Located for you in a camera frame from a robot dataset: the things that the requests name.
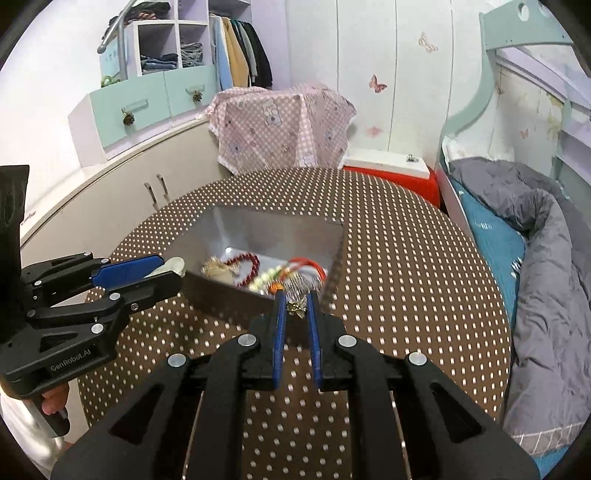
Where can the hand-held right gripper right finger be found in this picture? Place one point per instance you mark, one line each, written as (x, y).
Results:
(315, 332)

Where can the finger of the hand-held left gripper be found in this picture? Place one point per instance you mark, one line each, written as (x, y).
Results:
(124, 273)
(138, 293)

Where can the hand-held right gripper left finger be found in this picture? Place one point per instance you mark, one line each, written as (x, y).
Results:
(280, 332)

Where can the grey metal box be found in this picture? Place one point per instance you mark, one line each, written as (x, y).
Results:
(258, 230)

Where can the person's left hand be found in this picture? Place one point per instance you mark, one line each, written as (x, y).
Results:
(53, 400)

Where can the white cabinet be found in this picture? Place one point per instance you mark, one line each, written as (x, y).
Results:
(115, 184)

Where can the pine cone ornament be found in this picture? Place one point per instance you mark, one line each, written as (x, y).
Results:
(128, 119)
(198, 97)

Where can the red and white storage box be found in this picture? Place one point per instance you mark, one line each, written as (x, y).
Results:
(392, 182)

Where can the mint green drawer unit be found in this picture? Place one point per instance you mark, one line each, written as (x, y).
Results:
(152, 97)

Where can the blue bed sheet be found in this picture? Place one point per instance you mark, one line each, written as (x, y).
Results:
(494, 240)

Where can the pink checked bear cloth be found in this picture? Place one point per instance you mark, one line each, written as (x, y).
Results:
(277, 124)

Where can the pale pink butterfly sticker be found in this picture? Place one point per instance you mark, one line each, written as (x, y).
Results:
(373, 131)

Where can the light blue hanging shirt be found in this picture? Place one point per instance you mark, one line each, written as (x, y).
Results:
(224, 60)

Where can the yellow hanging garment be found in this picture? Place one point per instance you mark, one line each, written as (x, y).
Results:
(238, 57)

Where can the grey duvet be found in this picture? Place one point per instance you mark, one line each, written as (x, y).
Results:
(554, 277)

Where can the white cubby shelf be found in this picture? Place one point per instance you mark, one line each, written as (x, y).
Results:
(178, 32)

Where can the black hanging garment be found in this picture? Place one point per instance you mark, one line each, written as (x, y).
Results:
(261, 57)

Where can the grey metal rail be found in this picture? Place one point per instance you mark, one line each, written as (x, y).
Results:
(121, 37)

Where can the pink butterfly wall sticker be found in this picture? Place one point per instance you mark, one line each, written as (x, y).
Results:
(377, 84)

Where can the beige butterfly wall sticker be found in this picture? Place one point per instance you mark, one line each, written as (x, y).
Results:
(428, 42)

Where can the mint green bed frame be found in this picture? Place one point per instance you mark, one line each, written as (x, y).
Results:
(489, 64)

